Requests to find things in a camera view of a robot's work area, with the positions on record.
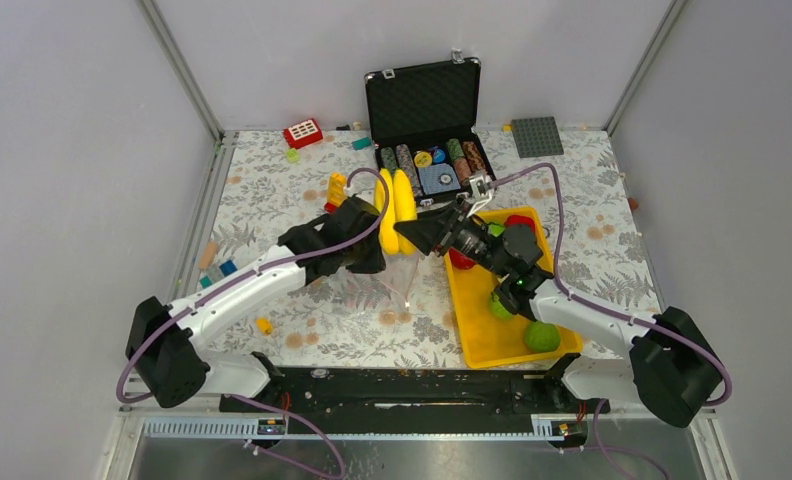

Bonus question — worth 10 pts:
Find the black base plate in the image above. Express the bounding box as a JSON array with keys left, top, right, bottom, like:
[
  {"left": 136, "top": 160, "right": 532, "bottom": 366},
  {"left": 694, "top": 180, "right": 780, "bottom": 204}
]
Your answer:
[{"left": 255, "top": 358, "right": 599, "bottom": 435}]

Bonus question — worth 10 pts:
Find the red toy pepper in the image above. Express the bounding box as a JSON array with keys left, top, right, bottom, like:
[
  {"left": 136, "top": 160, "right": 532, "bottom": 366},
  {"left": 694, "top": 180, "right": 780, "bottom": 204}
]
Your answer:
[{"left": 505, "top": 214, "right": 536, "bottom": 232}]

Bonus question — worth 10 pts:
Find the small yellow block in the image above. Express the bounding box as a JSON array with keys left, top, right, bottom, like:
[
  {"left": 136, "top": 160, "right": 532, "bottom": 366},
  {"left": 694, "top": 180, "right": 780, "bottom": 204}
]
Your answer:
[{"left": 256, "top": 317, "right": 273, "bottom": 335}]

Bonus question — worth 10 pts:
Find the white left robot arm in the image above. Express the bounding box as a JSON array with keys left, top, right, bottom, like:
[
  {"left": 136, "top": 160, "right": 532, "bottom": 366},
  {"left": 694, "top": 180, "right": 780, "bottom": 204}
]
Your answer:
[{"left": 125, "top": 196, "right": 386, "bottom": 411}]

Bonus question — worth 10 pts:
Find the grey lego baseplate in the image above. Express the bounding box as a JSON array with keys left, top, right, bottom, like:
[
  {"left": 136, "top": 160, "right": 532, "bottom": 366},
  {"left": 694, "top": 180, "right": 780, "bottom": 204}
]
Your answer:
[{"left": 510, "top": 117, "right": 564, "bottom": 158}]

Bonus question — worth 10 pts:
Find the red white toy block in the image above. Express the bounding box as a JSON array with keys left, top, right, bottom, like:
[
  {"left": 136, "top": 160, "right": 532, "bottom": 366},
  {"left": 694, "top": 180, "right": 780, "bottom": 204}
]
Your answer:
[{"left": 283, "top": 118, "right": 324, "bottom": 149}]

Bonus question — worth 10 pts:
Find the green striped toy watermelon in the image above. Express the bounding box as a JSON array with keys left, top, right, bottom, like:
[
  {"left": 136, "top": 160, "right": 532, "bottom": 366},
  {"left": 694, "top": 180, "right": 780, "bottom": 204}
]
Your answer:
[{"left": 487, "top": 222, "right": 506, "bottom": 237}]

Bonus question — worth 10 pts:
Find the wooden cylinder block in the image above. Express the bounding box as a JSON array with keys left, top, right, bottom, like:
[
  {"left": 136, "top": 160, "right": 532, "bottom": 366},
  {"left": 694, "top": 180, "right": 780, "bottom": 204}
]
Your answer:
[{"left": 197, "top": 241, "right": 219, "bottom": 271}]

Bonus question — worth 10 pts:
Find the red toy apple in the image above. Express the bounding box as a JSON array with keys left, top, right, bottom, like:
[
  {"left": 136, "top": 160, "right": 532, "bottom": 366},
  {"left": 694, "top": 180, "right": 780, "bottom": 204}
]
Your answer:
[{"left": 448, "top": 248, "right": 476, "bottom": 270}]

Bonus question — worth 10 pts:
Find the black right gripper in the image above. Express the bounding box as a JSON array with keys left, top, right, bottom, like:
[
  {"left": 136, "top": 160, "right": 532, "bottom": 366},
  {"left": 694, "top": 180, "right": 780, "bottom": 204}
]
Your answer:
[{"left": 394, "top": 195, "right": 511, "bottom": 279}]

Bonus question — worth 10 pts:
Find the green toy lime front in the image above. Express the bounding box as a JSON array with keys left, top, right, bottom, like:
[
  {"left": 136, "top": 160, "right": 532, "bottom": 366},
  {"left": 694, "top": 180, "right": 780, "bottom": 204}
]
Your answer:
[{"left": 523, "top": 321, "right": 561, "bottom": 353}]

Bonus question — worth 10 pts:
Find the clear zip top bag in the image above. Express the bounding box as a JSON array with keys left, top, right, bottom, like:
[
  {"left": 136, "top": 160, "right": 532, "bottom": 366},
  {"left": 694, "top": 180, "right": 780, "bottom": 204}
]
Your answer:
[{"left": 372, "top": 253, "right": 425, "bottom": 310}]

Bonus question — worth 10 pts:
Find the floral table mat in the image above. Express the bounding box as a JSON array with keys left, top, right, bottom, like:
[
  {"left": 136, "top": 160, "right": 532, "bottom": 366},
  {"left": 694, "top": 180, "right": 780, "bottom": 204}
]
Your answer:
[{"left": 211, "top": 130, "right": 661, "bottom": 369}]

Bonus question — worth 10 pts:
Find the green toy lime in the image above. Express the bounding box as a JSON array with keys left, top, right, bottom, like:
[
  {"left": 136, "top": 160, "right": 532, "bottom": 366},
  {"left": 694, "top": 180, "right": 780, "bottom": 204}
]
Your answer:
[
  {"left": 523, "top": 321, "right": 561, "bottom": 353},
  {"left": 488, "top": 293, "right": 514, "bottom": 320}
]

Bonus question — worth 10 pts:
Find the yellow blue block tower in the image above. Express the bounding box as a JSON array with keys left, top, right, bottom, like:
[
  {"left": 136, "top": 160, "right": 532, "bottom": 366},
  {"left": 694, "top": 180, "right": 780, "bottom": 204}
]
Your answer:
[{"left": 324, "top": 172, "right": 348, "bottom": 213}]

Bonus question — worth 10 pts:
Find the teal small block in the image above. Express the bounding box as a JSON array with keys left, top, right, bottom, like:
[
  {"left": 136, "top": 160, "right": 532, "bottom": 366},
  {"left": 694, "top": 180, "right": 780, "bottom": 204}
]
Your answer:
[{"left": 352, "top": 137, "right": 372, "bottom": 150}]

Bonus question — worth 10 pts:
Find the yellow toy banana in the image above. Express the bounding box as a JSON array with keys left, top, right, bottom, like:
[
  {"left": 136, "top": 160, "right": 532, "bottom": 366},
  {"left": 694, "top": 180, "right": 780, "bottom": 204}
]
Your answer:
[{"left": 374, "top": 168, "right": 417, "bottom": 255}]

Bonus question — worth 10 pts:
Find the black poker chip case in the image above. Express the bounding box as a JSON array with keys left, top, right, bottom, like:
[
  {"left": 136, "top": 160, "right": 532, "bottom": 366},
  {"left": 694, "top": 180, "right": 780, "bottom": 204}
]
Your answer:
[{"left": 364, "top": 51, "right": 496, "bottom": 206}]

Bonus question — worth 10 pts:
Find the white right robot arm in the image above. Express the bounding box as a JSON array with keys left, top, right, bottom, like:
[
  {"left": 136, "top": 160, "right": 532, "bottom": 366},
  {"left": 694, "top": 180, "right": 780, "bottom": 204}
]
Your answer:
[{"left": 394, "top": 202, "right": 733, "bottom": 428}]

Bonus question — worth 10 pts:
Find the yellow plastic tray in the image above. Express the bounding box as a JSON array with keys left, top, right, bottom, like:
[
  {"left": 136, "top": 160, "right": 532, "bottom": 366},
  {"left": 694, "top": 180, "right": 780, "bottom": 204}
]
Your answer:
[{"left": 443, "top": 205, "right": 585, "bottom": 370}]

